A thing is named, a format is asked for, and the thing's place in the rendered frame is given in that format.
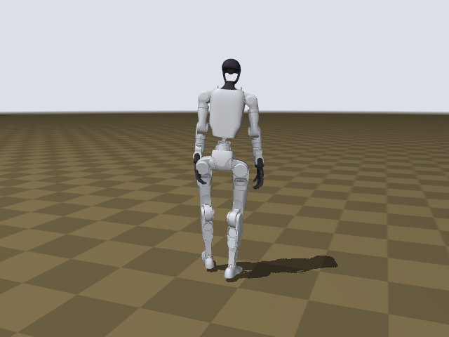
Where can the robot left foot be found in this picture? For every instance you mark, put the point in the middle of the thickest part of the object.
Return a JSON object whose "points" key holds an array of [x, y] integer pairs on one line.
{"points": [[209, 263]]}

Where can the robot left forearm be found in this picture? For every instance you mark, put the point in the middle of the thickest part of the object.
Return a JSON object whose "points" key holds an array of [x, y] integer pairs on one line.
{"points": [[200, 143]]}

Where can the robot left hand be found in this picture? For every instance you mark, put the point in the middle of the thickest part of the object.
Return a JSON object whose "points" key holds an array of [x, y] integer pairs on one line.
{"points": [[198, 176]]}

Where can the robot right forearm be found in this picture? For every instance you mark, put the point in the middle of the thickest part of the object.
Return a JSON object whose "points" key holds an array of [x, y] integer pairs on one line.
{"points": [[257, 147]]}

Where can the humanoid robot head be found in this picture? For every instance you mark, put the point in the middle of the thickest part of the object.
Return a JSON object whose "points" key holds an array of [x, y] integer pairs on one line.
{"points": [[230, 66]]}

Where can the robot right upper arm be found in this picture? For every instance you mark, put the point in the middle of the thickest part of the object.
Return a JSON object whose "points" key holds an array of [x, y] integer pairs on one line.
{"points": [[253, 114]]}

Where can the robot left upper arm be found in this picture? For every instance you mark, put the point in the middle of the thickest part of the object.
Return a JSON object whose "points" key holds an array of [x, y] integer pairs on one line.
{"points": [[204, 99]]}

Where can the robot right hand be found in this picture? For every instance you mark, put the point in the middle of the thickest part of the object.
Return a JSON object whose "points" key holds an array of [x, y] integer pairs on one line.
{"points": [[260, 173]]}

